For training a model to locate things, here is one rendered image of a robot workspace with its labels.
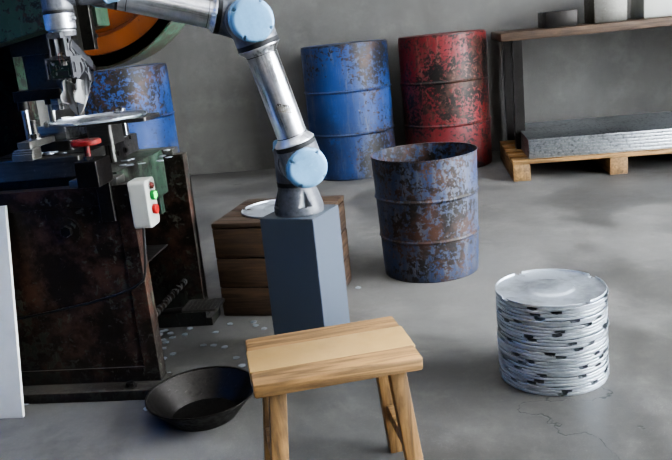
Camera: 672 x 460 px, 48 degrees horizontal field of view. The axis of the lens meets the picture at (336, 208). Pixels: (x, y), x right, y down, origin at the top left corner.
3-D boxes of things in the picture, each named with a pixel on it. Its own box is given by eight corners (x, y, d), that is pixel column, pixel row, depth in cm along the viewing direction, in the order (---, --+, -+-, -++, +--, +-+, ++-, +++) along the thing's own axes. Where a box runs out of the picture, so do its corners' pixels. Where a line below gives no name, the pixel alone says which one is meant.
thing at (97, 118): (125, 121, 215) (125, 118, 215) (31, 129, 219) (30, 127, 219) (159, 109, 243) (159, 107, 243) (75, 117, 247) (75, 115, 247)
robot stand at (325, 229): (351, 338, 244) (338, 204, 233) (328, 362, 228) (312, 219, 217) (302, 334, 251) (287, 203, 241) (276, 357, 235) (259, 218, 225)
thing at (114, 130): (166, 152, 238) (160, 110, 235) (151, 160, 225) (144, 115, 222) (92, 158, 242) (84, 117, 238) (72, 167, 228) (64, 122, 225)
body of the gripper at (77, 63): (46, 82, 188) (37, 33, 185) (62, 80, 196) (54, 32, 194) (75, 79, 187) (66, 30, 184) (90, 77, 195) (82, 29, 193)
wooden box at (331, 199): (352, 279, 301) (343, 194, 292) (329, 315, 265) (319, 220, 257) (258, 280, 310) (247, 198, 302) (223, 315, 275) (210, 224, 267)
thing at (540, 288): (558, 264, 221) (558, 262, 220) (631, 292, 194) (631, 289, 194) (474, 285, 210) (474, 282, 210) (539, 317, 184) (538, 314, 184)
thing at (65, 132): (88, 132, 240) (85, 118, 239) (66, 139, 226) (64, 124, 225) (61, 134, 241) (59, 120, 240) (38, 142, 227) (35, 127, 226)
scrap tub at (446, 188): (480, 249, 323) (474, 138, 312) (488, 281, 283) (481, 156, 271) (382, 255, 329) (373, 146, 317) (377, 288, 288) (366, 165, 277)
